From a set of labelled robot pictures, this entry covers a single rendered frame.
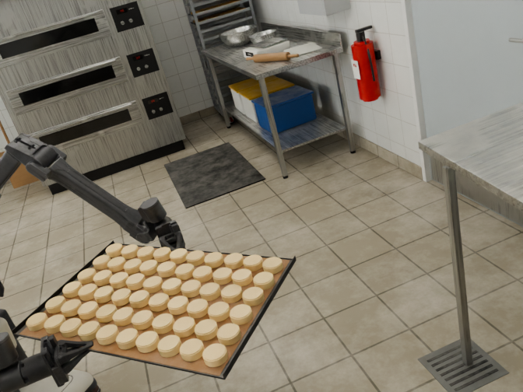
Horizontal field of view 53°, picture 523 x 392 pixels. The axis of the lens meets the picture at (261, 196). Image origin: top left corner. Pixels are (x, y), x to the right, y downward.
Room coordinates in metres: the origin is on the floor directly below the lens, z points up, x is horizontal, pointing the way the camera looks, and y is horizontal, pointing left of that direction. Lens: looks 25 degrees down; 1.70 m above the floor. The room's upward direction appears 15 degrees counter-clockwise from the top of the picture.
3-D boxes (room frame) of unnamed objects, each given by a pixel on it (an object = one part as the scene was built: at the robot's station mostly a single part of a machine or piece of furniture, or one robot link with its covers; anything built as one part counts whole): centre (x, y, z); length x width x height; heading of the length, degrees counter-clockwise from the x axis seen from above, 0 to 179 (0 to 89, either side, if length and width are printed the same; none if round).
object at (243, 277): (1.08, 0.10, 1.00); 0.05 x 0.05 x 0.02
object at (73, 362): (0.96, 0.50, 1.01); 0.09 x 0.07 x 0.07; 104
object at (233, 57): (4.82, -0.35, 0.49); 1.90 x 0.72 x 0.98; 12
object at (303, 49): (4.25, -0.63, 0.89); 0.34 x 0.26 x 0.01; 1
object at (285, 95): (4.53, -0.41, 0.36); 0.46 x 0.38 x 0.26; 104
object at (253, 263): (1.13, 0.07, 1.00); 0.05 x 0.05 x 0.02
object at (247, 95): (4.97, -0.31, 0.36); 0.46 x 0.38 x 0.26; 102
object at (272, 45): (4.54, -0.37, 0.92); 0.32 x 0.30 x 0.09; 109
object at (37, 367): (0.95, 0.57, 1.00); 0.07 x 0.07 x 0.10; 14
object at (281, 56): (4.15, -0.37, 0.91); 0.56 x 0.06 x 0.06; 41
